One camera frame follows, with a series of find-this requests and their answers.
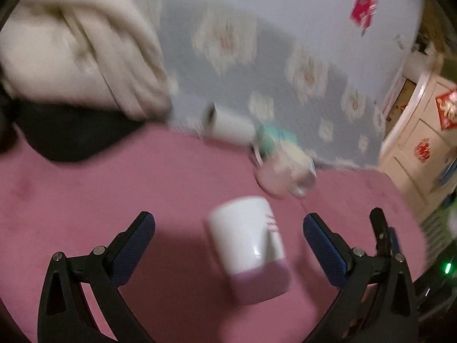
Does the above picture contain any teal small object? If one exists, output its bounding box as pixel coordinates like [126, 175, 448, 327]
[256, 123, 287, 152]

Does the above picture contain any white cylindrical cup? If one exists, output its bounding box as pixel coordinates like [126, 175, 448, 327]
[201, 101, 256, 150]

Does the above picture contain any pink blanket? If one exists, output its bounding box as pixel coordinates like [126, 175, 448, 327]
[0, 124, 431, 343]

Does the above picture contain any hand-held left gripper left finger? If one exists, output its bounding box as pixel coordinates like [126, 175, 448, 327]
[37, 212, 156, 343]

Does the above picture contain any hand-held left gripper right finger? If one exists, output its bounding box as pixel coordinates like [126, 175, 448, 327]
[303, 212, 419, 343]

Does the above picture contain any red round paper decoration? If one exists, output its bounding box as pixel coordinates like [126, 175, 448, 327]
[414, 137, 433, 164]

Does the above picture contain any red wall hanging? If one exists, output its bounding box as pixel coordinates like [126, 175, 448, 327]
[350, 0, 385, 33]

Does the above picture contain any grey floral bed sheet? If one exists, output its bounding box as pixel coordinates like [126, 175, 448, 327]
[127, 0, 390, 173]

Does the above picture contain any cream blanket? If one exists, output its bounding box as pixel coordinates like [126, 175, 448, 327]
[0, 0, 174, 123]

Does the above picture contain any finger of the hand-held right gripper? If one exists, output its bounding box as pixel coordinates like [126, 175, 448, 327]
[369, 207, 400, 257]

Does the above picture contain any black cloth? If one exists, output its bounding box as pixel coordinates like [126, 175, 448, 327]
[0, 91, 152, 164]

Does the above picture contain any white cabinet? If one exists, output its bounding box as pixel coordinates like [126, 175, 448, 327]
[378, 71, 457, 220]

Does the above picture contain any red diamond paper decoration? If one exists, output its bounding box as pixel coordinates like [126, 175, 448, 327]
[436, 89, 457, 131]

